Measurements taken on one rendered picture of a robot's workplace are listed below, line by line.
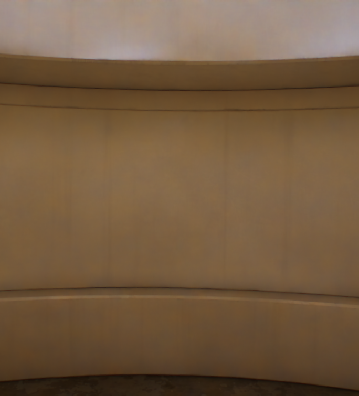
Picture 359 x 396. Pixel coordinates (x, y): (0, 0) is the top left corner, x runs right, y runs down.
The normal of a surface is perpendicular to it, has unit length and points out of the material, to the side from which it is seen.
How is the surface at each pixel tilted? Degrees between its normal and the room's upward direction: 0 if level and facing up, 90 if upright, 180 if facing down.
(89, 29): 90
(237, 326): 90
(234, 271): 90
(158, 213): 90
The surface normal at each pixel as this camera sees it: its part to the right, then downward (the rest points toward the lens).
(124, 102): 0.07, 0.02
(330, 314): -0.27, 0.02
